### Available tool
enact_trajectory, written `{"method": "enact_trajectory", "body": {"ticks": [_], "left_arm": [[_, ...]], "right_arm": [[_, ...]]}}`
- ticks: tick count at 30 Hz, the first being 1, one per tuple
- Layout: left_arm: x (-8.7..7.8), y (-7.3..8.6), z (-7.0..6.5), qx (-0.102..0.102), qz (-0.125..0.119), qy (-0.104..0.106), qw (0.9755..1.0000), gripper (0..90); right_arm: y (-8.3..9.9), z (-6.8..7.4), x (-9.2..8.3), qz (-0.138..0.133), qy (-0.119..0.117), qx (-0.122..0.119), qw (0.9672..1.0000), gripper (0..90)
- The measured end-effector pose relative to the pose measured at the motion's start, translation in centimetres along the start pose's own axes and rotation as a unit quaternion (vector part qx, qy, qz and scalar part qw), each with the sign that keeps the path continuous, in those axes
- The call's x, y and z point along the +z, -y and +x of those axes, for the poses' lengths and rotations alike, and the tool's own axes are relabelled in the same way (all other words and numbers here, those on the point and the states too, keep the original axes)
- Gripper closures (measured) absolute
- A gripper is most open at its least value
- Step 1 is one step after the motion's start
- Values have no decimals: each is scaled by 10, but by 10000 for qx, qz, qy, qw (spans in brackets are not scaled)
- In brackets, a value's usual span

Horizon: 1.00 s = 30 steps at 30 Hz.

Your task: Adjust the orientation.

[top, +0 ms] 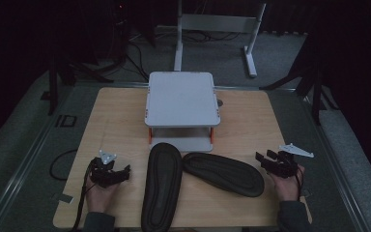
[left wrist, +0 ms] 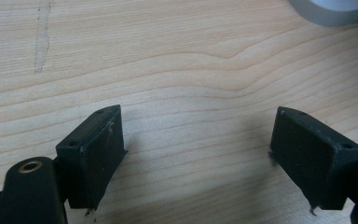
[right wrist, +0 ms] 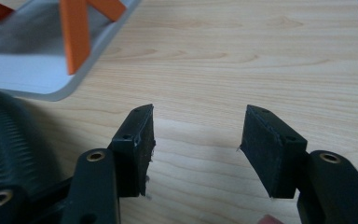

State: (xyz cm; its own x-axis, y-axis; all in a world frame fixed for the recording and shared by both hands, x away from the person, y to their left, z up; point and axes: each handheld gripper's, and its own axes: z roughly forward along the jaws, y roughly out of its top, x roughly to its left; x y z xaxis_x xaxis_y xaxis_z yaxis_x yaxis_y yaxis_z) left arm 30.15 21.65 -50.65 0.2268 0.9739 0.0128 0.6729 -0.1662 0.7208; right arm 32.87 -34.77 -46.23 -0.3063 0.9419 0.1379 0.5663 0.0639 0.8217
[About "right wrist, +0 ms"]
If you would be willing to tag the white plastic tray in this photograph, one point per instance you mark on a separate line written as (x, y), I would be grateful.
(18, 74)

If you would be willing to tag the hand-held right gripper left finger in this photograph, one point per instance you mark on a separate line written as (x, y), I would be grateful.
(132, 155)

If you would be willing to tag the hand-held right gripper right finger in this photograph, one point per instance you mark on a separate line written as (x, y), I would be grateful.
(272, 155)

